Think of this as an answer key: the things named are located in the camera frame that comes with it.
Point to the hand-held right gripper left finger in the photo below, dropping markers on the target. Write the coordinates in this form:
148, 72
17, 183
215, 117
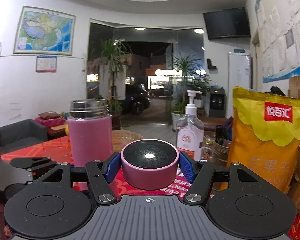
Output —
113, 167

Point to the blue bag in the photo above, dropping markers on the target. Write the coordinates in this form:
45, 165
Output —
230, 127

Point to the tall potted palm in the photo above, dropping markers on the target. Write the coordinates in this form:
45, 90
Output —
112, 57

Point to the notice board with papers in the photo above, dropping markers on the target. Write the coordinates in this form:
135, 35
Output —
285, 30

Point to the black water dispenser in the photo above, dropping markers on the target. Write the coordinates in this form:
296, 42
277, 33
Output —
217, 103

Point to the wooden pen holder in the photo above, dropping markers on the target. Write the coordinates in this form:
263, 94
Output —
222, 147

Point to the pink thermos bottle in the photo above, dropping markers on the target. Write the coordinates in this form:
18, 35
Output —
90, 140

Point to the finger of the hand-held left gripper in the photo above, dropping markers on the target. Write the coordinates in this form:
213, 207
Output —
30, 163
16, 190

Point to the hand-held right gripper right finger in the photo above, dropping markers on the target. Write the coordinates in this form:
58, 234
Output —
187, 167

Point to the hand sanitizer pump bottle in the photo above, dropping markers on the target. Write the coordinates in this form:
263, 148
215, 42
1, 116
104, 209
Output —
190, 135

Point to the black car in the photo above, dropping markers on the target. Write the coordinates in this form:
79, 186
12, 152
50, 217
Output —
137, 100

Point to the pink bottle cap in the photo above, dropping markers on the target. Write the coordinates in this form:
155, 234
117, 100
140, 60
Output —
150, 170

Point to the yellow snack bag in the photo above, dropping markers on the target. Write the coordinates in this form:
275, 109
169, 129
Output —
262, 150

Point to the small blue wall poster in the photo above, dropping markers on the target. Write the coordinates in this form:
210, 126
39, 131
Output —
46, 64

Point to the grey armchair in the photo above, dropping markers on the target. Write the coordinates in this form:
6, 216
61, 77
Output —
22, 135

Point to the brown cushion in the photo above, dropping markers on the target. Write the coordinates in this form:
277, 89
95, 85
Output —
50, 115

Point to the black wall holder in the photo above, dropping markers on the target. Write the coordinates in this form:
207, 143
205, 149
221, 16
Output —
211, 64

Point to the wall map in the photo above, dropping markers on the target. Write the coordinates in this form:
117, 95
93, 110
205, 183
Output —
45, 31

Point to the black wall television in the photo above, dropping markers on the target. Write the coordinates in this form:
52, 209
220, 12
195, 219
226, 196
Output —
227, 23

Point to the palm in white pot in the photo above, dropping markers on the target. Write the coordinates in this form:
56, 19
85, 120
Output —
183, 67

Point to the glass ashtray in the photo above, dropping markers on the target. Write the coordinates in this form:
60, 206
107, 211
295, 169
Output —
126, 140

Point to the clear snack packet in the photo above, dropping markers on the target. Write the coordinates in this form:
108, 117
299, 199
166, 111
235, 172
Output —
208, 147

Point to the leafy potted plant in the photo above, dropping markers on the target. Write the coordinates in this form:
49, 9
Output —
202, 85

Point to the wooden side table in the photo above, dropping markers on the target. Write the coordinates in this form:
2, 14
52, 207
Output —
56, 132

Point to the brown leather sofa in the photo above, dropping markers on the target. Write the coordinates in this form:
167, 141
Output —
212, 123

